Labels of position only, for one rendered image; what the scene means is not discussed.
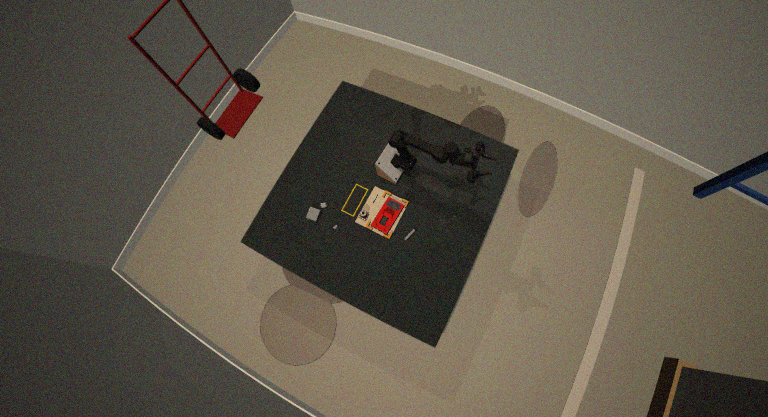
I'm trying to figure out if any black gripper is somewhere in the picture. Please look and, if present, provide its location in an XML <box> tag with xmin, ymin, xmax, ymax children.
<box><xmin>460</xmin><ymin>142</ymin><xmax>496</xmax><ymax>183</ymax></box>

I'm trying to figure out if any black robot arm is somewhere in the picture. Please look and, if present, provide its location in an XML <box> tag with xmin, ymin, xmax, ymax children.
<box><xmin>388</xmin><ymin>130</ymin><xmax>474</xmax><ymax>171</ymax></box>

